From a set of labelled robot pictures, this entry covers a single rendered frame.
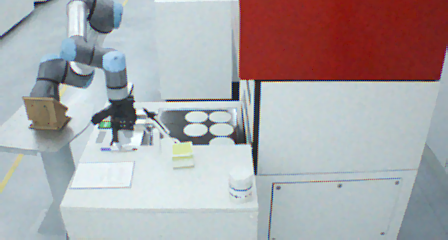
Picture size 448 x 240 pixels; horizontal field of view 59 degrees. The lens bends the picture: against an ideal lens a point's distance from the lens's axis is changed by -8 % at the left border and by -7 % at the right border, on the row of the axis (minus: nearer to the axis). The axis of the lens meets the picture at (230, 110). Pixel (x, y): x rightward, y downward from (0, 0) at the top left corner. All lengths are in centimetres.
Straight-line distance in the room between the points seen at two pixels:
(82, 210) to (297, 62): 85
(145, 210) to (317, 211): 80
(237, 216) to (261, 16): 63
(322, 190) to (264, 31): 72
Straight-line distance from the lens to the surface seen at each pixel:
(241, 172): 130
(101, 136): 172
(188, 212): 133
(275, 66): 145
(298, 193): 176
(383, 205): 192
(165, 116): 192
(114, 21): 185
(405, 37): 154
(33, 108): 209
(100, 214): 138
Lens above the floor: 185
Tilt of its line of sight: 29 degrees down
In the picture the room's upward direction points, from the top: straight up
